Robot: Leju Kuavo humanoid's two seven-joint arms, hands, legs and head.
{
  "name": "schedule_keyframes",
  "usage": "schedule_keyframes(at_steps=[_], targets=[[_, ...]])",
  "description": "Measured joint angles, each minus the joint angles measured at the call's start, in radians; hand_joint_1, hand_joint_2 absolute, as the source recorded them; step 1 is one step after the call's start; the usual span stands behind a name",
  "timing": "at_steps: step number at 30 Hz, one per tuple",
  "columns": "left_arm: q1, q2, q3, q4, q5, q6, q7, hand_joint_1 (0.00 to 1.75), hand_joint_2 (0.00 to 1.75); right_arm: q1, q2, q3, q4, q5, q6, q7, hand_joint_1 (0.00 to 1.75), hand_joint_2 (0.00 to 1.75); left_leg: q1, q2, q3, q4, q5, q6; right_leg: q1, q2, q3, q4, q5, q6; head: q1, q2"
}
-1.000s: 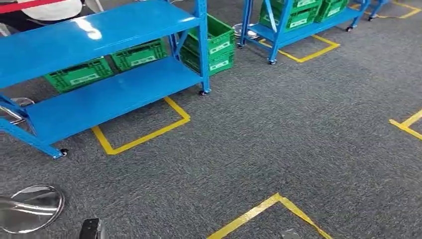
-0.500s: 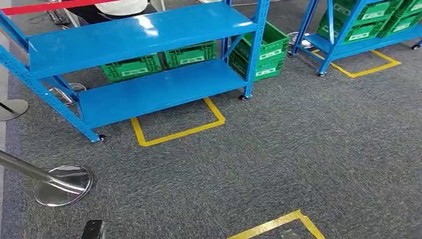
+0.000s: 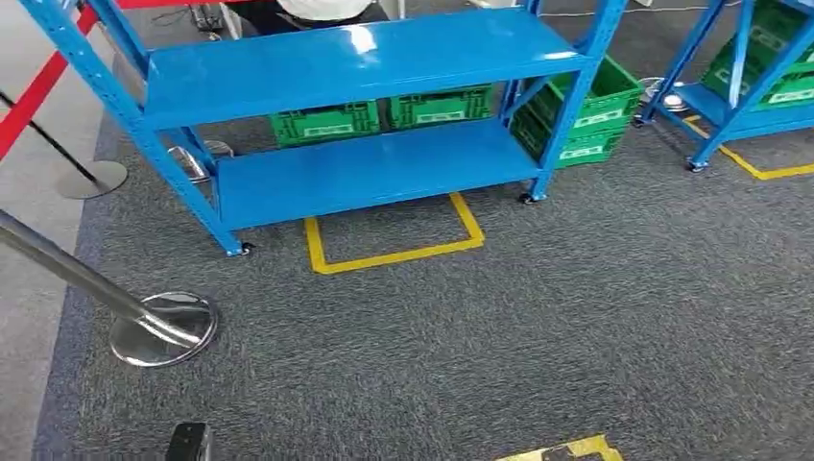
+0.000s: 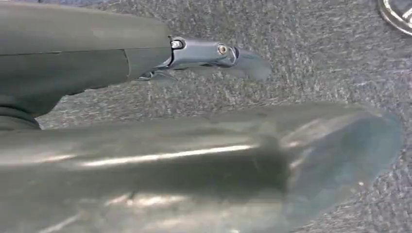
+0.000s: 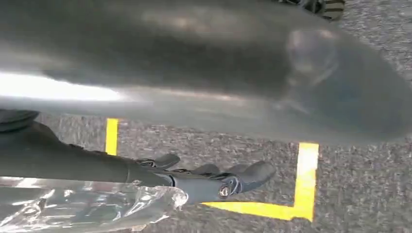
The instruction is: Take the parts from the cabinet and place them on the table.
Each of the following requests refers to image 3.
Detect yellow floor tape rectangle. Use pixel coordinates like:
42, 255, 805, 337
302, 191, 487, 277

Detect green plastic crate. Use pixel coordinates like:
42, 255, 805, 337
700, 37, 814, 113
508, 105, 629, 171
739, 0, 814, 76
387, 84, 494, 131
523, 55, 645, 139
269, 99, 382, 150

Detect wide blue metal shelf rack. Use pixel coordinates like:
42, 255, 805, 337
17, 0, 631, 258

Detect chrome stanchion base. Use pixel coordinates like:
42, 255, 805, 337
637, 76, 693, 114
166, 138, 235, 186

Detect person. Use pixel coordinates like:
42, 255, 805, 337
231, 0, 391, 37

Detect black boxy robot part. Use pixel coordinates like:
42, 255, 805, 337
164, 422, 214, 461

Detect red barrier belt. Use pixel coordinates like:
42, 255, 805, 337
0, 5, 101, 161
114, 0, 272, 11

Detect black-pole stanchion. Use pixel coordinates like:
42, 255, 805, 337
0, 90, 129, 201

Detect chrome stanchion post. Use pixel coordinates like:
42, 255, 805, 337
0, 208, 220, 369

